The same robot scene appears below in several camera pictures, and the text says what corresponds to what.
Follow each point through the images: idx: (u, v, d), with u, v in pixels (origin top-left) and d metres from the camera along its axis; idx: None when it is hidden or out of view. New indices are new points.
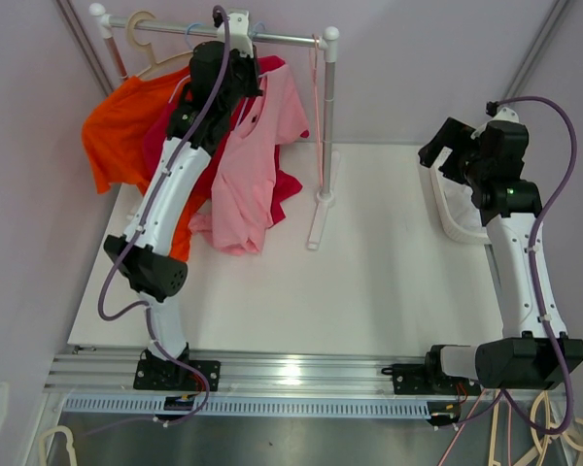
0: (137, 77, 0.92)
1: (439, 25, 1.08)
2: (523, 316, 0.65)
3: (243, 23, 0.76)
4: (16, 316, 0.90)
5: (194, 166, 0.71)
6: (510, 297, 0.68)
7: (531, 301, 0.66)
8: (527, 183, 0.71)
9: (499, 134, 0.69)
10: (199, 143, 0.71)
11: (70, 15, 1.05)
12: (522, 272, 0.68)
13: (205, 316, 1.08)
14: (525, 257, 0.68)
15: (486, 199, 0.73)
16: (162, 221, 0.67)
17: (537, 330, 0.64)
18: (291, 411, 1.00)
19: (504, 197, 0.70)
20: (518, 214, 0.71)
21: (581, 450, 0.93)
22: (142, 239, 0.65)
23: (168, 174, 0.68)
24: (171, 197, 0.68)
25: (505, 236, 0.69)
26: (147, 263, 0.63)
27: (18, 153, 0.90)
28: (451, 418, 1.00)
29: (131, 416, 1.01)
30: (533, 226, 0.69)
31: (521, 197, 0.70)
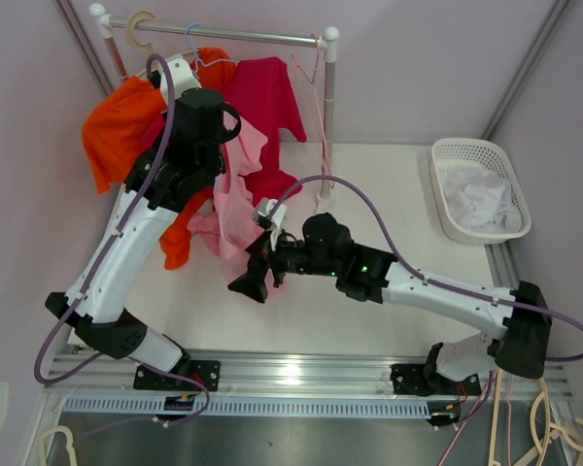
0: (137, 77, 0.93)
1: (439, 25, 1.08)
2: (488, 316, 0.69)
3: (182, 68, 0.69)
4: (16, 316, 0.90)
5: (153, 226, 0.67)
6: (461, 315, 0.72)
7: (478, 301, 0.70)
8: (365, 250, 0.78)
9: (329, 242, 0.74)
10: (157, 203, 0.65)
11: (70, 14, 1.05)
12: (443, 295, 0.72)
13: (206, 316, 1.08)
14: (429, 288, 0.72)
15: (362, 293, 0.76)
16: (107, 288, 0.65)
17: (506, 310, 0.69)
18: (291, 411, 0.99)
19: (367, 275, 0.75)
20: (391, 273, 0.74)
21: (581, 450, 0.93)
22: (83, 305, 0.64)
23: (120, 234, 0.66)
24: (120, 261, 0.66)
25: (405, 291, 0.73)
26: (84, 335, 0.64)
27: (18, 153, 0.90)
28: (451, 418, 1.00)
29: (131, 416, 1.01)
30: (408, 268, 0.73)
31: (374, 263, 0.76)
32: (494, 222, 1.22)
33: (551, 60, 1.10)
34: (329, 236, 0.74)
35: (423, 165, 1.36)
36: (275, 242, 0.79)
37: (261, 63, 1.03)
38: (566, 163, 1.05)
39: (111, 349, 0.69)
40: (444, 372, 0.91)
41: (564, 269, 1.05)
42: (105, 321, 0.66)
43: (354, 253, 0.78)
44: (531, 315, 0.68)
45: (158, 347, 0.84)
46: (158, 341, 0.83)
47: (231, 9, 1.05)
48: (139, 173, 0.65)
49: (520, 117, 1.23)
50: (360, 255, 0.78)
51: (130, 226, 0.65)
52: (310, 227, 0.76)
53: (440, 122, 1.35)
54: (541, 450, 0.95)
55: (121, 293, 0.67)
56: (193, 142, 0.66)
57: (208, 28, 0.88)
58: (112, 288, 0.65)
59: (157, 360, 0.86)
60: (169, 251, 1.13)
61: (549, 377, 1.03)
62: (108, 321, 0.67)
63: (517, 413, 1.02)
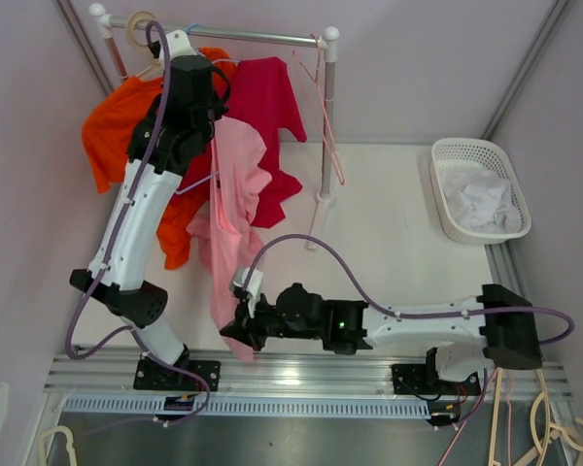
0: (137, 77, 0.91)
1: (438, 25, 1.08)
2: (466, 331, 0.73)
3: (181, 39, 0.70)
4: (16, 316, 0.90)
5: (161, 190, 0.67)
6: (442, 339, 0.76)
7: (452, 320, 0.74)
8: (340, 306, 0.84)
9: (307, 315, 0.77)
10: (163, 168, 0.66)
11: (69, 14, 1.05)
12: (422, 324, 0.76)
13: (207, 316, 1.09)
14: (404, 322, 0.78)
15: (350, 348, 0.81)
16: (129, 255, 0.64)
17: (479, 319, 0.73)
18: (291, 411, 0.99)
19: (348, 330, 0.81)
20: (367, 322, 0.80)
21: (581, 450, 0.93)
22: (108, 275, 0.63)
23: (132, 203, 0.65)
24: (137, 227, 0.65)
25: (385, 333, 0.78)
26: (115, 302, 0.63)
27: (18, 152, 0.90)
28: (451, 418, 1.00)
29: (132, 416, 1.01)
30: (380, 309, 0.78)
31: (349, 314, 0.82)
32: (494, 222, 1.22)
33: (551, 60, 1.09)
34: (305, 308, 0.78)
35: (423, 165, 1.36)
36: (251, 309, 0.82)
37: (261, 62, 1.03)
38: (567, 163, 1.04)
39: (138, 317, 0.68)
40: (445, 377, 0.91)
41: (564, 270, 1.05)
42: (131, 287, 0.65)
43: (330, 311, 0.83)
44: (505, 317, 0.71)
45: (165, 333, 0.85)
46: (166, 325, 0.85)
47: (231, 8, 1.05)
48: (139, 142, 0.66)
49: (520, 117, 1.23)
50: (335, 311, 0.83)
51: (142, 192, 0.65)
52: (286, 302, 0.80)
53: (440, 122, 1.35)
54: (541, 450, 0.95)
55: (141, 258, 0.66)
56: (188, 105, 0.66)
57: (208, 28, 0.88)
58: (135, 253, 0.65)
59: (164, 351, 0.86)
60: (169, 251, 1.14)
61: (549, 377, 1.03)
62: (133, 286, 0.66)
63: (517, 413, 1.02)
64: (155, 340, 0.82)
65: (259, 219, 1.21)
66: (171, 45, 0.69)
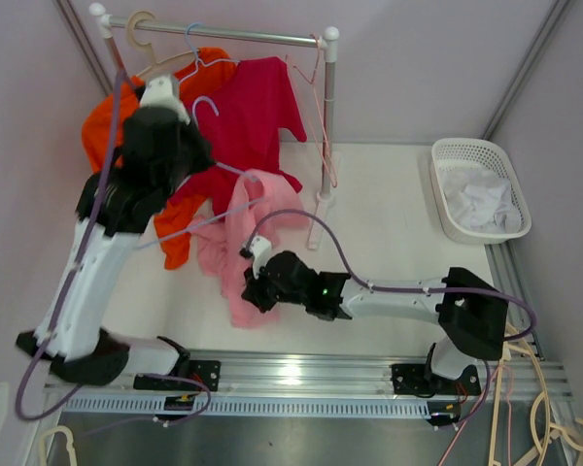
0: (138, 77, 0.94)
1: (438, 25, 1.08)
2: (424, 305, 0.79)
3: (163, 86, 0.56)
4: (15, 316, 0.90)
5: (112, 258, 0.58)
6: (405, 312, 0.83)
7: (414, 294, 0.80)
8: (325, 275, 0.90)
9: (289, 277, 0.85)
10: (114, 231, 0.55)
11: (70, 14, 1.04)
12: (390, 298, 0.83)
13: (207, 316, 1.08)
14: (376, 293, 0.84)
15: (329, 314, 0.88)
16: (78, 323, 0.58)
17: (437, 298, 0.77)
18: (291, 411, 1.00)
19: (329, 296, 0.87)
20: (345, 289, 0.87)
21: (581, 450, 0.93)
22: (53, 345, 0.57)
23: (80, 268, 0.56)
24: (84, 296, 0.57)
25: (357, 302, 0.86)
26: (60, 374, 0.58)
27: (18, 152, 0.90)
28: (451, 418, 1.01)
29: (132, 416, 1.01)
30: (358, 281, 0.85)
31: (333, 282, 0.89)
32: (494, 222, 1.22)
33: (551, 60, 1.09)
34: (286, 268, 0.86)
35: (423, 165, 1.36)
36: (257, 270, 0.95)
37: (262, 63, 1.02)
38: (567, 163, 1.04)
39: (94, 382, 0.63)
40: (437, 371, 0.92)
41: (564, 269, 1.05)
42: (81, 355, 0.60)
43: (316, 279, 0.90)
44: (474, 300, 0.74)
45: (150, 354, 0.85)
46: (150, 349, 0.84)
47: (231, 9, 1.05)
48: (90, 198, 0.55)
49: (520, 117, 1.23)
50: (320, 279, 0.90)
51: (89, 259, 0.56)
52: (272, 264, 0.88)
53: (440, 122, 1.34)
54: (541, 450, 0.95)
55: (92, 323, 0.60)
56: (149, 163, 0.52)
57: (209, 28, 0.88)
58: (82, 329, 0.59)
59: (153, 367, 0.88)
60: (170, 251, 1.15)
61: (549, 377, 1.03)
62: (84, 352, 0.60)
63: (517, 413, 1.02)
64: (140, 363, 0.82)
65: None
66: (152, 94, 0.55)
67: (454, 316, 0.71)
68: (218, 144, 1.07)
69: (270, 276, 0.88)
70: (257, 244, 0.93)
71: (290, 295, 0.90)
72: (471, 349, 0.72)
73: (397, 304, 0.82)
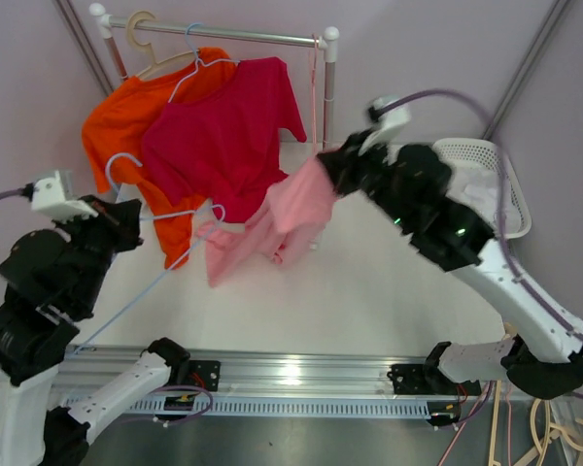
0: (137, 78, 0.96)
1: (437, 25, 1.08)
2: (558, 344, 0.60)
3: (54, 189, 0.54)
4: None
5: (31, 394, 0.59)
6: (529, 331, 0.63)
7: (553, 324, 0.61)
8: (454, 207, 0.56)
9: (428, 178, 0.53)
10: (21, 378, 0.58)
11: (70, 15, 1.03)
12: (525, 304, 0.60)
13: (207, 317, 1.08)
14: (518, 288, 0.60)
15: (443, 252, 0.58)
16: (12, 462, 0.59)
17: (575, 344, 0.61)
18: (291, 411, 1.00)
19: (456, 239, 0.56)
20: (487, 251, 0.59)
21: (581, 450, 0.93)
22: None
23: (2, 409, 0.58)
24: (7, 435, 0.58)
25: (491, 281, 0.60)
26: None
27: (18, 152, 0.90)
28: (451, 418, 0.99)
29: (132, 416, 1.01)
30: (507, 257, 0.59)
31: (468, 225, 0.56)
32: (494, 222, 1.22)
33: (550, 61, 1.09)
34: (429, 171, 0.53)
35: None
36: (370, 142, 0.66)
37: (261, 63, 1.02)
38: (567, 164, 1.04)
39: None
40: (444, 369, 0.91)
41: (564, 270, 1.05)
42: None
43: (444, 211, 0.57)
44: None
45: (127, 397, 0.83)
46: (124, 396, 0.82)
47: (230, 9, 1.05)
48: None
49: (520, 117, 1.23)
50: (446, 206, 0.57)
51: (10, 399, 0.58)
52: (412, 156, 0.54)
53: (440, 122, 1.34)
54: (541, 450, 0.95)
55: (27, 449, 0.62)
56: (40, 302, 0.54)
57: (208, 28, 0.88)
58: (16, 460, 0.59)
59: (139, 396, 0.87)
60: (170, 252, 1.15)
61: None
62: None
63: (517, 413, 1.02)
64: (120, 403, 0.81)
65: None
66: (35, 202, 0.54)
67: (578, 368, 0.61)
68: (218, 144, 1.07)
69: (404, 167, 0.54)
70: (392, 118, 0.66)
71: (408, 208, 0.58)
72: (523, 382, 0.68)
73: (529, 323, 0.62)
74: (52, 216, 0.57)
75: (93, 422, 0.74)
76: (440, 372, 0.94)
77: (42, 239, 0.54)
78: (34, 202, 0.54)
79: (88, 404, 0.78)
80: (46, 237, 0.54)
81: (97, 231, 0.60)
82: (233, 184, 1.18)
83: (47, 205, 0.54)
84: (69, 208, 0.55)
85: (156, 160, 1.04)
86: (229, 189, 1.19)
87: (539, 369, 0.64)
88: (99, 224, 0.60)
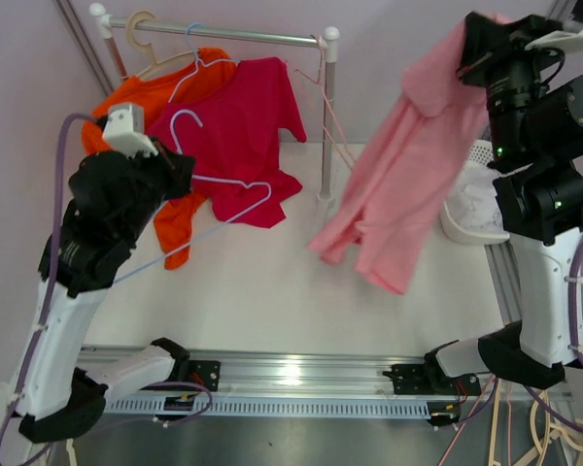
0: (137, 77, 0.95)
1: (438, 26, 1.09)
2: (557, 347, 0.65)
3: (126, 120, 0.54)
4: (17, 316, 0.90)
5: (80, 313, 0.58)
6: (539, 325, 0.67)
7: (564, 331, 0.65)
8: (566, 175, 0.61)
9: None
10: (77, 291, 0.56)
11: (70, 15, 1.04)
12: (556, 300, 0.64)
13: (207, 317, 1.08)
14: (564, 286, 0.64)
15: (526, 207, 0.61)
16: (46, 383, 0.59)
17: (567, 356, 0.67)
18: (291, 411, 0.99)
19: (550, 202, 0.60)
20: (564, 237, 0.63)
21: (581, 450, 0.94)
22: (22, 404, 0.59)
23: (45, 328, 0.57)
24: (51, 356, 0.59)
25: (546, 265, 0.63)
26: (28, 433, 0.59)
27: (18, 152, 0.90)
28: (451, 418, 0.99)
29: (131, 416, 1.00)
30: (578, 253, 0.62)
31: (568, 201, 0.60)
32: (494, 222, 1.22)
33: None
34: None
35: None
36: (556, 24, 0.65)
37: (262, 63, 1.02)
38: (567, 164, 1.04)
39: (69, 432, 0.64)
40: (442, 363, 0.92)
41: None
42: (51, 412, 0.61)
43: (556, 172, 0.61)
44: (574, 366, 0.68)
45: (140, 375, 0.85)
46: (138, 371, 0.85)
47: (231, 9, 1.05)
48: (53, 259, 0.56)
49: None
50: (558, 174, 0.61)
51: (54, 318, 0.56)
52: (582, 102, 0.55)
53: None
54: (541, 450, 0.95)
55: (62, 377, 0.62)
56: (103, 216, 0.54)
57: (208, 28, 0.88)
58: (51, 382, 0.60)
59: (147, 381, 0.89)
60: (170, 251, 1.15)
61: None
62: (54, 409, 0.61)
63: (517, 413, 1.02)
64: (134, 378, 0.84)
65: (259, 219, 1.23)
66: (108, 130, 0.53)
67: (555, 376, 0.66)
68: (218, 145, 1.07)
69: (569, 105, 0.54)
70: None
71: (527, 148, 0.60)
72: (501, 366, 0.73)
73: (544, 318, 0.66)
74: (119, 149, 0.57)
75: (112, 384, 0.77)
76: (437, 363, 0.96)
77: (110, 157, 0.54)
78: (105, 130, 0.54)
79: (107, 371, 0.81)
80: (113, 156, 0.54)
81: (155, 171, 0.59)
82: (233, 185, 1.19)
83: (118, 135, 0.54)
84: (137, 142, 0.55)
85: None
86: (229, 189, 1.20)
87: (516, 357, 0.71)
88: (157, 164, 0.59)
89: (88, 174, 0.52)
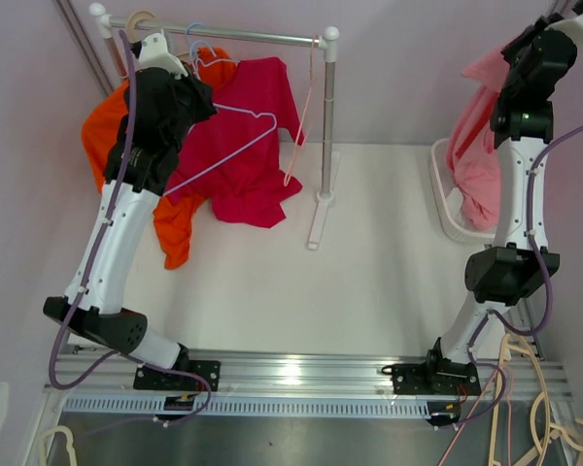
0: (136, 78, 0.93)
1: (438, 25, 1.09)
2: (511, 229, 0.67)
3: (159, 44, 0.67)
4: (16, 315, 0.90)
5: (141, 209, 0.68)
6: (503, 213, 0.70)
7: (522, 217, 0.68)
8: (545, 107, 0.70)
9: (542, 56, 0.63)
10: (142, 186, 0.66)
11: (70, 14, 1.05)
12: (519, 191, 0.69)
13: (207, 317, 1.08)
14: (525, 179, 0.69)
15: (500, 120, 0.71)
16: (108, 277, 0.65)
17: (521, 240, 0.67)
18: (291, 411, 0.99)
19: (518, 120, 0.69)
20: (528, 138, 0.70)
21: (581, 450, 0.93)
22: (85, 299, 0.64)
23: (110, 222, 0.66)
24: (116, 249, 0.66)
25: (511, 158, 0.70)
26: (93, 329, 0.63)
27: (17, 151, 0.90)
28: (451, 418, 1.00)
29: (131, 416, 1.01)
30: (541, 150, 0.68)
31: (536, 121, 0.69)
32: None
33: None
34: (552, 54, 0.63)
35: (423, 165, 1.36)
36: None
37: (261, 63, 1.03)
38: (567, 164, 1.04)
39: (120, 344, 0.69)
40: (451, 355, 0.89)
41: (564, 269, 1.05)
42: (111, 311, 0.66)
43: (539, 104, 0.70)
44: (531, 266, 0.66)
45: (157, 345, 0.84)
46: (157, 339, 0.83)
47: (231, 10, 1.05)
48: (117, 163, 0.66)
49: None
50: (539, 105, 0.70)
51: (120, 212, 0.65)
52: (546, 39, 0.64)
53: (439, 122, 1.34)
54: (541, 450, 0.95)
55: (120, 278, 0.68)
56: (157, 123, 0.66)
57: (208, 28, 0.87)
58: (113, 275, 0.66)
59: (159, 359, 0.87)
60: (169, 251, 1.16)
61: (549, 377, 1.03)
62: (113, 311, 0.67)
63: (517, 413, 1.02)
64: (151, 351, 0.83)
65: (259, 219, 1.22)
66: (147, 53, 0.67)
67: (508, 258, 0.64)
68: (217, 141, 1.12)
69: (536, 41, 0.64)
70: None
71: (510, 77, 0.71)
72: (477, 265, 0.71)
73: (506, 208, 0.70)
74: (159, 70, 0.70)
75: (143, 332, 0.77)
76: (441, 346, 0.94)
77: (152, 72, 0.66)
78: (143, 53, 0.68)
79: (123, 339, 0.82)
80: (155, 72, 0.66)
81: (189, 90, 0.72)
82: (233, 185, 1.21)
83: (154, 56, 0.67)
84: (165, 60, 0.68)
85: None
86: (229, 189, 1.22)
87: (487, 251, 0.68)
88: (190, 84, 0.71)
89: (141, 85, 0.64)
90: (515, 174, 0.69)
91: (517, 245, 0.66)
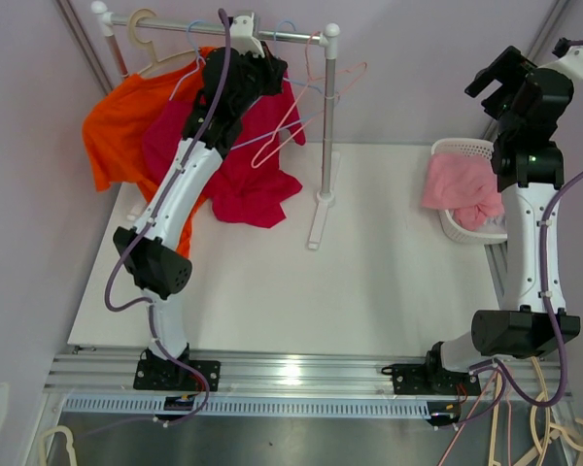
0: (137, 75, 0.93)
1: (439, 26, 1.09)
2: (525, 289, 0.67)
3: (248, 25, 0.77)
4: (15, 314, 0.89)
5: (208, 165, 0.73)
6: (517, 267, 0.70)
7: (534, 276, 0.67)
8: (550, 149, 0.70)
9: (542, 91, 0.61)
10: (213, 144, 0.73)
11: (70, 13, 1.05)
12: (530, 246, 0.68)
13: (208, 316, 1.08)
14: (535, 230, 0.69)
15: (504, 164, 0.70)
16: (174, 215, 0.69)
17: (535, 302, 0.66)
18: (291, 411, 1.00)
19: (526, 164, 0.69)
20: (536, 184, 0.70)
21: (581, 450, 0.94)
22: (153, 231, 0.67)
23: (183, 171, 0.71)
24: (184, 192, 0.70)
25: (520, 208, 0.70)
26: (155, 255, 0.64)
27: (19, 149, 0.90)
28: (451, 418, 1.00)
29: (130, 416, 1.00)
30: (551, 200, 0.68)
31: (544, 164, 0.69)
32: (494, 221, 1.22)
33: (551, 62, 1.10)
34: (552, 88, 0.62)
35: (423, 166, 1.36)
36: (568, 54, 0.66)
37: None
38: (567, 166, 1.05)
39: (166, 282, 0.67)
40: (453, 367, 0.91)
41: (563, 269, 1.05)
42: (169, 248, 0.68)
43: (545, 146, 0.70)
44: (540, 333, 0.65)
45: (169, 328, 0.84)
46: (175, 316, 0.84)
47: (232, 9, 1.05)
48: (192, 125, 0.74)
49: None
50: (543, 146, 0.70)
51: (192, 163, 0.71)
52: (542, 76, 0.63)
53: (439, 123, 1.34)
54: (541, 450, 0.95)
55: (181, 222, 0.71)
56: (228, 96, 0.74)
57: (210, 25, 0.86)
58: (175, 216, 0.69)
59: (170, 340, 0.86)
60: None
61: (549, 377, 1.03)
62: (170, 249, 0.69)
63: (517, 413, 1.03)
64: (165, 328, 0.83)
65: (259, 219, 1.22)
66: (235, 29, 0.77)
67: (516, 324, 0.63)
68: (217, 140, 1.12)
69: (530, 76, 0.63)
70: (571, 55, 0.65)
71: (505, 117, 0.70)
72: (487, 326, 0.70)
73: (519, 265, 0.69)
74: (239, 46, 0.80)
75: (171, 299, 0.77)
76: (439, 347, 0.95)
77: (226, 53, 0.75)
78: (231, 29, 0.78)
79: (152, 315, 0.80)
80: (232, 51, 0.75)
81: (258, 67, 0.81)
82: (233, 184, 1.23)
83: (239, 35, 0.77)
84: (248, 42, 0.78)
85: (158, 159, 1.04)
86: (229, 189, 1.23)
87: (497, 315, 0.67)
88: (260, 64, 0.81)
89: (218, 64, 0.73)
90: (524, 226, 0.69)
91: (532, 309, 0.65)
